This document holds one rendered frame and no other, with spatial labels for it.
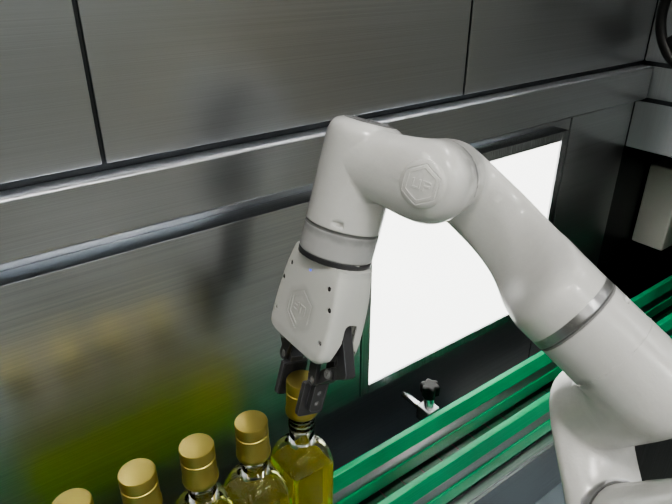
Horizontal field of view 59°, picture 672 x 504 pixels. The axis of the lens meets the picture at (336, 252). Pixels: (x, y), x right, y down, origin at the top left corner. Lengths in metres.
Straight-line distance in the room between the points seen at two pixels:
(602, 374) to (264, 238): 0.38
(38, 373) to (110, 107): 0.26
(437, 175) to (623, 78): 0.72
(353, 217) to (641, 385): 0.28
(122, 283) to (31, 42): 0.23
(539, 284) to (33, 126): 0.46
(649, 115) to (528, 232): 0.71
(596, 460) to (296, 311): 0.31
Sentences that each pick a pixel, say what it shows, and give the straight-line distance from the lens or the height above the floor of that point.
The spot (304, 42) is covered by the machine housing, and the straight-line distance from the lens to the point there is 0.69.
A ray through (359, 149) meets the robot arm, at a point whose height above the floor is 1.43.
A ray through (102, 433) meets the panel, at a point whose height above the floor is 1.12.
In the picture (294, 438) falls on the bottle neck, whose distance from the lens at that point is 0.69.
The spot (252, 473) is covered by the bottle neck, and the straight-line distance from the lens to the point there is 0.66.
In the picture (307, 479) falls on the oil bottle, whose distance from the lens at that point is 0.71.
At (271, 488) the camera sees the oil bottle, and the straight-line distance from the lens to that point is 0.67.
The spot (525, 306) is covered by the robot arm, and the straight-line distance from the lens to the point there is 0.54.
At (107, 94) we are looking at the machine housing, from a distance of 0.61.
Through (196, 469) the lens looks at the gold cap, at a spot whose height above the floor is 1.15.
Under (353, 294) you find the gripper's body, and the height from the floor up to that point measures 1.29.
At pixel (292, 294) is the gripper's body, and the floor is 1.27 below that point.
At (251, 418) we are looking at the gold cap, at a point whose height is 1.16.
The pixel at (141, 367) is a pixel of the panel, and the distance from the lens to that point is 0.69.
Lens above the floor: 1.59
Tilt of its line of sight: 27 degrees down
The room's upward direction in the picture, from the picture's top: straight up
